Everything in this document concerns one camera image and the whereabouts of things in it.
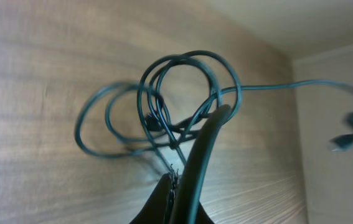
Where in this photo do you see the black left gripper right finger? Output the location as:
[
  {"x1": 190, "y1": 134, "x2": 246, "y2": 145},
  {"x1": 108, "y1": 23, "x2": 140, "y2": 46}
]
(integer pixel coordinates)
[{"x1": 170, "y1": 105, "x2": 231, "y2": 224}]

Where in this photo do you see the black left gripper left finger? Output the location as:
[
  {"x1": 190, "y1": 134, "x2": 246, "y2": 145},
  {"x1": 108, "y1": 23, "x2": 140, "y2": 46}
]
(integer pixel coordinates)
[{"x1": 130, "y1": 174, "x2": 175, "y2": 224}]

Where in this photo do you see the black USB cable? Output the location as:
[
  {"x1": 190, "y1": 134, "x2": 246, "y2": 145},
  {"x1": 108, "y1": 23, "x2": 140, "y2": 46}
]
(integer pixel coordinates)
[{"x1": 73, "y1": 49, "x2": 353, "y2": 166}]

